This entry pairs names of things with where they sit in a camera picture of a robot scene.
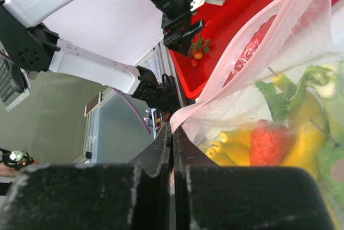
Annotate orange carrot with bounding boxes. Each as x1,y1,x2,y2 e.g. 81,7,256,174
249,120,292,166

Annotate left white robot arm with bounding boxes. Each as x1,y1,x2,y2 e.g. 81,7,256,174
1,0,204,111

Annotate red plastic tray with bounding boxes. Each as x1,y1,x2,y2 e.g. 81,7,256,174
168,0,344,100

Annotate clear zip top bag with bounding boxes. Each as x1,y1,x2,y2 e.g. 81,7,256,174
171,0,343,217

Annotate green celery stalk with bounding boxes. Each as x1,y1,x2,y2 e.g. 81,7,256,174
255,64,344,204

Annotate yellow banana bunch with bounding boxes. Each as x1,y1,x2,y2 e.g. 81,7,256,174
205,74,326,170

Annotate red strawberries with leaves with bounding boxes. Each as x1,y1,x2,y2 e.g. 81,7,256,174
189,34,210,67

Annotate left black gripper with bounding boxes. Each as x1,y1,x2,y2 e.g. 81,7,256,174
161,12,205,57

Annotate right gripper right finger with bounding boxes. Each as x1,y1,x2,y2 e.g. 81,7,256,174
173,128,335,229

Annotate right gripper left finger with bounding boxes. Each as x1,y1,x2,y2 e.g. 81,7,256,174
1,124,171,229

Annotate white slotted cable duct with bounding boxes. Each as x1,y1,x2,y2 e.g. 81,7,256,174
84,107,100,163

